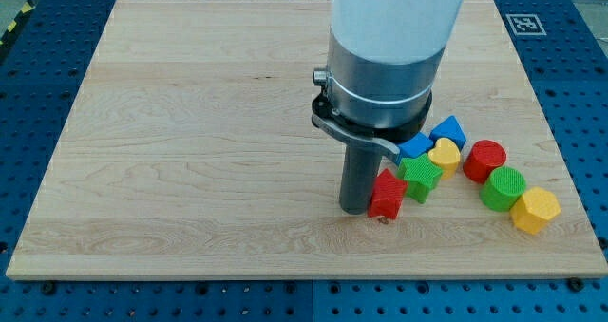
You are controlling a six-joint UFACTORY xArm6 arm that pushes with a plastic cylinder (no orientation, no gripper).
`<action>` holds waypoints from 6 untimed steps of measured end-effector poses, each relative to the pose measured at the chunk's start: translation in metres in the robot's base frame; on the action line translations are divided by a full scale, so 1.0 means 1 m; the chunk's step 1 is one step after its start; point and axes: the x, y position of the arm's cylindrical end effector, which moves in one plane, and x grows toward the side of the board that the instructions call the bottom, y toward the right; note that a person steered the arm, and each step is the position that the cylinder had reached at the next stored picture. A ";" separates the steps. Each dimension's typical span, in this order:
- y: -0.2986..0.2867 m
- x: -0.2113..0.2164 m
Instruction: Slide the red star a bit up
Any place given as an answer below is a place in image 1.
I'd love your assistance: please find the yellow heart block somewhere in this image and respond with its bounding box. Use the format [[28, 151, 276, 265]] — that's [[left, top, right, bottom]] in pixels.
[[427, 138, 461, 180]]

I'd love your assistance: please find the red cylinder block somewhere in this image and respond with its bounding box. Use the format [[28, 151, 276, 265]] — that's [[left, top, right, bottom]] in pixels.
[[463, 140, 507, 184]]

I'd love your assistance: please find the light wooden board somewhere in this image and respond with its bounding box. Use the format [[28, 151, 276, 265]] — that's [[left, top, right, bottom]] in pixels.
[[6, 0, 607, 281]]

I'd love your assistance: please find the blue cube block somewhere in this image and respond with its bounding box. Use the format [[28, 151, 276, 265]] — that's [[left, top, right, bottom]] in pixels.
[[394, 132, 434, 165], [429, 115, 467, 150]]

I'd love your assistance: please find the blue cube block right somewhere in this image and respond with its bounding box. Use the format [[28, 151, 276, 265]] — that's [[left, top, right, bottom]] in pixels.
[[429, 115, 467, 150]]

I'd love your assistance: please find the white fiducial marker tag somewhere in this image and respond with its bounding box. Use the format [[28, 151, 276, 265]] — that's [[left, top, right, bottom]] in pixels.
[[506, 13, 546, 36]]

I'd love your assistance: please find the black yellow hazard tape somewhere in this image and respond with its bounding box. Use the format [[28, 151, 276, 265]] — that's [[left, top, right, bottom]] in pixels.
[[1, 0, 36, 48]]

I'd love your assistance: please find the red star block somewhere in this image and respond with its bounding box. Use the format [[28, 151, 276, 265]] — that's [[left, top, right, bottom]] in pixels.
[[367, 169, 409, 219]]

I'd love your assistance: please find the green star block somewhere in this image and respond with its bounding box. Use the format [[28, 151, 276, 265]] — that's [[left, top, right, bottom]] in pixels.
[[397, 153, 443, 204]]

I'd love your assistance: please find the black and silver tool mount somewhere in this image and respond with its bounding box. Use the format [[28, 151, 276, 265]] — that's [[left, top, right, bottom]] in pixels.
[[311, 90, 432, 163]]

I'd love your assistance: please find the green cylinder block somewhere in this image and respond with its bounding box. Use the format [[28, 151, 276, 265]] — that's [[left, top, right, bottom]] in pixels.
[[479, 166, 526, 212]]

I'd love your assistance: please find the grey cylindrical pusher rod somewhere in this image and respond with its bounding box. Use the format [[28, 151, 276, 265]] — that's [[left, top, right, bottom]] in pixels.
[[339, 145, 382, 215]]

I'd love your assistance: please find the blue cube block left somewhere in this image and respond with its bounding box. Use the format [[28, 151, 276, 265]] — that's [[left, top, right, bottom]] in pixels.
[[394, 132, 434, 165]]

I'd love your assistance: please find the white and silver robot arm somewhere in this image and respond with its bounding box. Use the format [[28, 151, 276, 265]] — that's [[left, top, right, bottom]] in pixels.
[[312, 0, 463, 215]]

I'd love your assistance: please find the yellow hexagon block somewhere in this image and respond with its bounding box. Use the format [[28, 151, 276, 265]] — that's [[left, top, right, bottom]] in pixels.
[[509, 186, 561, 235]]

